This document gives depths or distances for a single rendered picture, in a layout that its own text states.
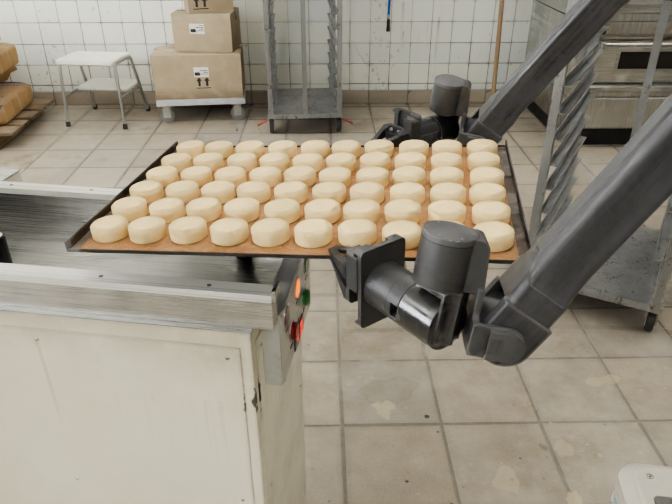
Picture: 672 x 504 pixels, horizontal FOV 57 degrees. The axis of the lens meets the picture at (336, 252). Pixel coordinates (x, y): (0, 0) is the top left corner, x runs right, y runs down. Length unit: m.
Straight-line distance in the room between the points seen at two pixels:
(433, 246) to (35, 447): 0.86
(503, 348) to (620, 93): 3.73
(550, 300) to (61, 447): 0.88
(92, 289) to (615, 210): 0.71
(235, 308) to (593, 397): 1.51
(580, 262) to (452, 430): 1.37
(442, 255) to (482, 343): 0.10
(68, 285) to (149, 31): 4.11
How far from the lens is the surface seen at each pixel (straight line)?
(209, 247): 0.83
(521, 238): 0.83
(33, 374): 1.13
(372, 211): 0.84
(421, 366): 2.18
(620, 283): 2.53
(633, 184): 0.63
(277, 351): 0.99
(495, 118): 1.19
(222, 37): 4.50
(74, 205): 1.30
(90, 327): 1.02
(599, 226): 0.64
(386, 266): 0.70
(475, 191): 0.90
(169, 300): 0.94
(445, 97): 1.18
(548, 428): 2.05
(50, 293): 1.02
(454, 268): 0.62
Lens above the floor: 1.38
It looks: 30 degrees down
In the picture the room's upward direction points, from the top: straight up
